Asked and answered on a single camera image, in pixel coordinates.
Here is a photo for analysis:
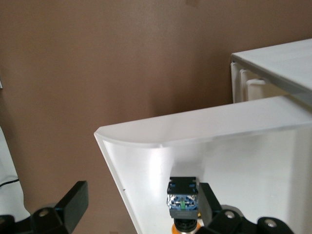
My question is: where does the white plastic drawer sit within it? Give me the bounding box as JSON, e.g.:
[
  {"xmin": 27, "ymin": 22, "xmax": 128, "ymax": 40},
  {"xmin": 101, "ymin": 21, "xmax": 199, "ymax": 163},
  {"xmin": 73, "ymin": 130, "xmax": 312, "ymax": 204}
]
[
  {"xmin": 94, "ymin": 96, "xmax": 312, "ymax": 234},
  {"xmin": 247, "ymin": 79, "xmax": 266, "ymax": 101}
]

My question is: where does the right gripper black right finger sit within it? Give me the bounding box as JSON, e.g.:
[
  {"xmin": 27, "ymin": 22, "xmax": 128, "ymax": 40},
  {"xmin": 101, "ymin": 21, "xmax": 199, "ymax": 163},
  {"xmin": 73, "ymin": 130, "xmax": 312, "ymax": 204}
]
[{"xmin": 198, "ymin": 182, "xmax": 245, "ymax": 229}]

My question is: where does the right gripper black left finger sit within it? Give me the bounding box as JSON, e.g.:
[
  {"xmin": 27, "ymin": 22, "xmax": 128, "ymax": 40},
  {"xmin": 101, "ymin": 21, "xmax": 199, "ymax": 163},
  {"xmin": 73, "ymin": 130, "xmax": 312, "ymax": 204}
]
[{"xmin": 31, "ymin": 180, "xmax": 89, "ymax": 234}]

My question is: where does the white drawer cabinet housing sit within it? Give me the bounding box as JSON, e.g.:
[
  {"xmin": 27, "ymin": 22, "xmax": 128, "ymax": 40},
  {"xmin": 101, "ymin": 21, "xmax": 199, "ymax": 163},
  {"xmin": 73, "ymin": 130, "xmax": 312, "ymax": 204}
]
[{"xmin": 230, "ymin": 38, "xmax": 312, "ymax": 108}]

